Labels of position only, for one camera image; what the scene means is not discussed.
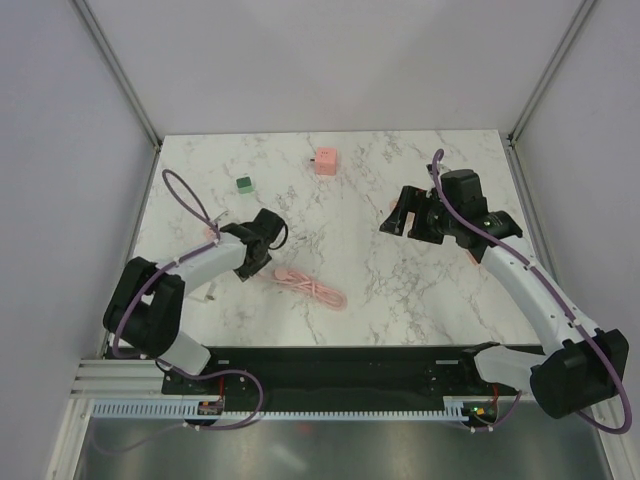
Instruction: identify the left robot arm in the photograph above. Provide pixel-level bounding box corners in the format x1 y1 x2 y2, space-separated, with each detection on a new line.
103 208 288 393

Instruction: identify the beige deer cube socket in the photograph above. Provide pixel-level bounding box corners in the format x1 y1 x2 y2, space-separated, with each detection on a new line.
466 251 480 266

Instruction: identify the pink cube socket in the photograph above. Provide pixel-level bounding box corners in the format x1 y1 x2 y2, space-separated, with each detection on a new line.
310 147 338 176

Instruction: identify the white slotted cable duct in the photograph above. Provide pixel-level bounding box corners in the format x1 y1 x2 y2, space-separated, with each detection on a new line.
91 399 468 422

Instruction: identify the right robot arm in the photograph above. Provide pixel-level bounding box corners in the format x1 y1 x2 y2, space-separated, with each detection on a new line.
379 169 629 418

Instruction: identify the green cube plug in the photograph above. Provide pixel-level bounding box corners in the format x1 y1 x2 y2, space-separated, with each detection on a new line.
236 176 255 194

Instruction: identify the white charger adapter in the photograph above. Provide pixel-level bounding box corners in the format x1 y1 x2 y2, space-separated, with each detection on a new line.
189 281 216 304

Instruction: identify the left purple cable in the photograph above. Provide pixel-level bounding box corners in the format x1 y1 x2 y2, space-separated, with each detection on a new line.
110 168 266 431

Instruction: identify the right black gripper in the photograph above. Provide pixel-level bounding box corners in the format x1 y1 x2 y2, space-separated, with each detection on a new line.
380 185 460 245

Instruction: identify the pink power strip with cord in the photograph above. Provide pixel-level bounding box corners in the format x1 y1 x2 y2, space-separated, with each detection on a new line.
257 266 347 311

